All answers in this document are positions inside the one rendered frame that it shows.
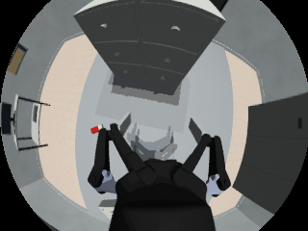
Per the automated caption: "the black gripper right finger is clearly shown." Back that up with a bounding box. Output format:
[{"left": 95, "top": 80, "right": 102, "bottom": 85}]
[{"left": 171, "top": 117, "right": 231, "bottom": 197}]

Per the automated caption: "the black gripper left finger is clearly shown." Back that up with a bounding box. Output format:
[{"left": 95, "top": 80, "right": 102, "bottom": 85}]
[{"left": 88, "top": 113, "right": 157, "bottom": 194}]

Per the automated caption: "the grey drawer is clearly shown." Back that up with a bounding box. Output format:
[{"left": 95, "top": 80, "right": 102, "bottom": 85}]
[
  {"left": 108, "top": 62, "right": 143, "bottom": 78},
  {"left": 94, "top": 40, "right": 141, "bottom": 64},
  {"left": 77, "top": 1, "right": 139, "bottom": 41},
  {"left": 145, "top": 65, "right": 184, "bottom": 86},
  {"left": 140, "top": 0, "right": 219, "bottom": 53},
  {"left": 142, "top": 41, "right": 197, "bottom": 73}
]

